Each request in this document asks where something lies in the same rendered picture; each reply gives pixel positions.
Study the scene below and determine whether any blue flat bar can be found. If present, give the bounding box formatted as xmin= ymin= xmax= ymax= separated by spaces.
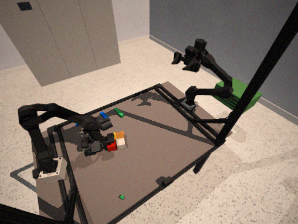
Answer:
xmin=100 ymin=111 xmax=108 ymax=118

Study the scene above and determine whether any green rectangular block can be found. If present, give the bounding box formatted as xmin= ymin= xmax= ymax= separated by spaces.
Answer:
xmin=114 ymin=107 xmax=124 ymax=118

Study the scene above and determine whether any red cube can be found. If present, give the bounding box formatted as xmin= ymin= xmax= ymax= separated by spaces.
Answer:
xmin=107 ymin=140 xmax=117 ymax=152

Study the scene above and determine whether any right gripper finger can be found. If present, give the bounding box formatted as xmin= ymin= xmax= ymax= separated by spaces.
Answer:
xmin=171 ymin=54 xmax=179 ymax=65
xmin=182 ymin=61 xmax=196 ymax=72

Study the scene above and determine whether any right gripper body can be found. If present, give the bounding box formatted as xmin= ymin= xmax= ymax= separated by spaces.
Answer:
xmin=174 ymin=52 xmax=201 ymax=73

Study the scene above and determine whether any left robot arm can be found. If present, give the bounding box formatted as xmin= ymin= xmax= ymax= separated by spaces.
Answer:
xmin=18 ymin=103 xmax=113 ymax=174

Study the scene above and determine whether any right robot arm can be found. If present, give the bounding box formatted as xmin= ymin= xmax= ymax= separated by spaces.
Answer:
xmin=184 ymin=39 xmax=233 ymax=106

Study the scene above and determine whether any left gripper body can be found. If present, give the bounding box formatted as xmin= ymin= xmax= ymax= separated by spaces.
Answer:
xmin=81 ymin=133 xmax=114 ymax=148

